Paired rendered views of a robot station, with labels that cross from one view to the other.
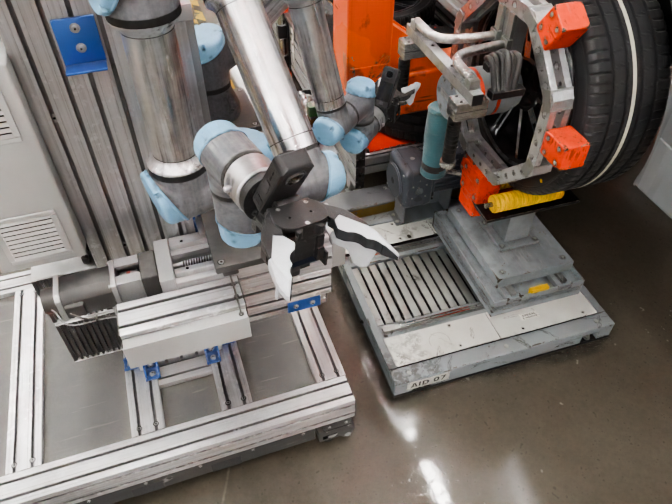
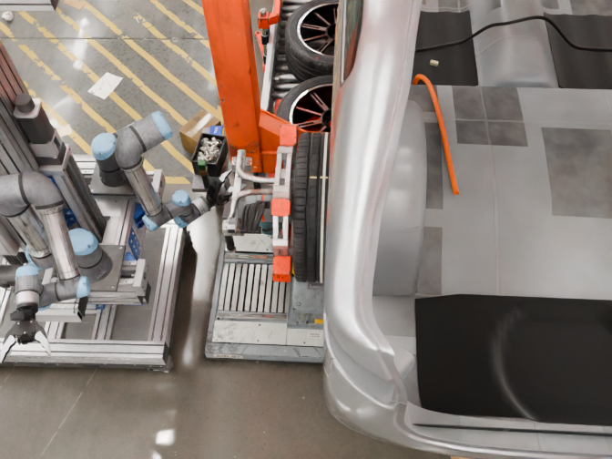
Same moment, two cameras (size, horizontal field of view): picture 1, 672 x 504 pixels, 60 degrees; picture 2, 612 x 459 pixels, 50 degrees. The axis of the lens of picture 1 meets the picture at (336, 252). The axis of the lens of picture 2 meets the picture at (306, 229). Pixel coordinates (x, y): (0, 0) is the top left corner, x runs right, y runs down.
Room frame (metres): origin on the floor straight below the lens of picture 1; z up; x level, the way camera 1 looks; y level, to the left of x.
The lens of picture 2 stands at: (0.04, -1.18, 3.23)
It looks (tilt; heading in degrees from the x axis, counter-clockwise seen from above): 57 degrees down; 22
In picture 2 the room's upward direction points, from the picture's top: 2 degrees counter-clockwise
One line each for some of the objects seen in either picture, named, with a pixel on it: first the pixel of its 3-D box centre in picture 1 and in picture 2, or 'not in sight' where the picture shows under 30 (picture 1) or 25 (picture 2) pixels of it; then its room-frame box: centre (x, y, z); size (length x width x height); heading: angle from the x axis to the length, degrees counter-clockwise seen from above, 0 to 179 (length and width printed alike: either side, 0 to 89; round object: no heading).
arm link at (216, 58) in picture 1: (206, 55); (107, 150); (1.46, 0.34, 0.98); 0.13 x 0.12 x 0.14; 149
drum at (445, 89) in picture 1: (478, 91); (270, 206); (1.51, -0.41, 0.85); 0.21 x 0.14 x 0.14; 107
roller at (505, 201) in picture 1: (526, 196); not in sight; (1.45, -0.61, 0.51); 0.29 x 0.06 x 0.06; 107
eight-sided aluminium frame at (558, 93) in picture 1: (501, 87); (286, 206); (1.53, -0.48, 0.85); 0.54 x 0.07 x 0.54; 17
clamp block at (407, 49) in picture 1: (415, 46); (242, 164); (1.63, -0.23, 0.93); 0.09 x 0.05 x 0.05; 107
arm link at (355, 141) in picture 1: (359, 132); (186, 215); (1.36, -0.06, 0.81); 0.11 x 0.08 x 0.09; 153
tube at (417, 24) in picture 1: (456, 17); (257, 162); (1.59, -0.33, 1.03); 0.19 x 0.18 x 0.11; 107
